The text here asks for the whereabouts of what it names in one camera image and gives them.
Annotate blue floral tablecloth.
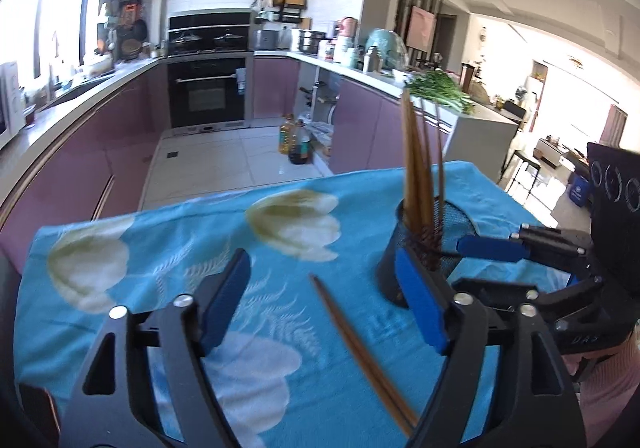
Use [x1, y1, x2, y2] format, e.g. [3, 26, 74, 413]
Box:
[13, 168, 442, 447]

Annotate black mesh utensil holder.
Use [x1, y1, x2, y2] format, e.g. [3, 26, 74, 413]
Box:
[374, 201, 478, 308]

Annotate pink electric kettle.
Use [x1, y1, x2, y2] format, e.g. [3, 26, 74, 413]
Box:
[335, 17, 358, 49]

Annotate black wall spice rack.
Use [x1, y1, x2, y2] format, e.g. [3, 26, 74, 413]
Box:
[252, 0, 308, 24]

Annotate person's right hand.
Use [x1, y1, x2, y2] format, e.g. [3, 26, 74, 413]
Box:
[563, 332, 639, 447]

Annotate bamboo chopstick in holder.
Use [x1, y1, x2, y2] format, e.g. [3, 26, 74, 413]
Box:
[410, 106, 434, 234]
[400, 88, 422, 234]

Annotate white microwave oven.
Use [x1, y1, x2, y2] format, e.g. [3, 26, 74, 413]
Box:
[1, 62, 26, 148]

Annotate green mesh food cover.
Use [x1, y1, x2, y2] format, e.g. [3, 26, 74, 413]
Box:
[366, 29, 409, 71]

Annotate purple kitchen cabinets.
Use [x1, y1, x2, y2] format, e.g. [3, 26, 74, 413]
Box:
[0, 54, 452, 274]

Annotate steel cooking pot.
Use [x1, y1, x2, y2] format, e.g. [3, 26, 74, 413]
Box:
[298, 30, 326, 55]

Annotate black range hood stove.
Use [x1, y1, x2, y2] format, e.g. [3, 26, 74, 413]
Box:
[167, 9, 254, 56]

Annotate black built-in oven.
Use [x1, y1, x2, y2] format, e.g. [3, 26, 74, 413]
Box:
[167, 57, 246, 128]

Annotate green leafy vegetables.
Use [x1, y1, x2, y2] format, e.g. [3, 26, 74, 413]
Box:
[405, 70, 474, 114]

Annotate cooking oil bottle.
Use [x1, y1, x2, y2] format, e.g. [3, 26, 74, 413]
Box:
[278, 113, 295, 156]

